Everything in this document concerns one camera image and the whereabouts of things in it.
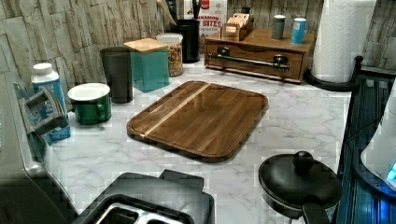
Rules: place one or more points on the wooden tea bag organizer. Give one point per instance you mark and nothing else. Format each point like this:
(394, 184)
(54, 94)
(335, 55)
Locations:
(238, 27)

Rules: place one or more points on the cinnamon bites cereal box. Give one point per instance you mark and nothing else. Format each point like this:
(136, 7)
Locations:
(212, 14)

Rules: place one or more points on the blue shaker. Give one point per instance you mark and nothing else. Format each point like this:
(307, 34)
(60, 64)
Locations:
(298, 29)

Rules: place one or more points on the grey appliance with lever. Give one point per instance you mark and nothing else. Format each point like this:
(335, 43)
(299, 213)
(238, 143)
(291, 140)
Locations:
(29, 193)

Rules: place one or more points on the grey shaker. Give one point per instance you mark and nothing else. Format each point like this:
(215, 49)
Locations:
(278, 27)

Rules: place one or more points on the black paper towel holder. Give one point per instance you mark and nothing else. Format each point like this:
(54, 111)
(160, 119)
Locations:
(352, 84)

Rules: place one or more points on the wooden drawer box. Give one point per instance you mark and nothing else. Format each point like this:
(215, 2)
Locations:
(261, 38)

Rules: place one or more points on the black pan with lid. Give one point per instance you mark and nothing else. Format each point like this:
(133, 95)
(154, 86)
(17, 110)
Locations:
(296, 185)

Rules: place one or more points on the white paper towel roll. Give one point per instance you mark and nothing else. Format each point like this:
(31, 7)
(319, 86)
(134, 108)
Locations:
(342, 31)

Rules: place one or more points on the glass cereal jar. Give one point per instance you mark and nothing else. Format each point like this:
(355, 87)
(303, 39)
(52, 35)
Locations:
(174, 43)

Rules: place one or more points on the blue white salt container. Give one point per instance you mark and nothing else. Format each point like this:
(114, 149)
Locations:
(45, 78)

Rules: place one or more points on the dark grey tumbler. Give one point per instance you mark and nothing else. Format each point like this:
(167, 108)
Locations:
(117, 67)

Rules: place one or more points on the black utensil holder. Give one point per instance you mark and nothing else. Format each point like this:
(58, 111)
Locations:
(189, 29)

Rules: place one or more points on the wooden cutting board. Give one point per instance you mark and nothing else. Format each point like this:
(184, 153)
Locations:
(201, 120)

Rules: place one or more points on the green enamel mug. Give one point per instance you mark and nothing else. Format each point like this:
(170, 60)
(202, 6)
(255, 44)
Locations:
(90, 103)

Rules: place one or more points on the white appliance with blue light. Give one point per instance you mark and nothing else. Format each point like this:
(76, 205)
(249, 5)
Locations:
(379, 156)

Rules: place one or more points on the teal canister with wooden lid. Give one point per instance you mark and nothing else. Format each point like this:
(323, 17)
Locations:
(149, 61)

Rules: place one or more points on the black silver toaster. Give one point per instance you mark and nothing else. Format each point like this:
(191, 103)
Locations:
(171, 198)

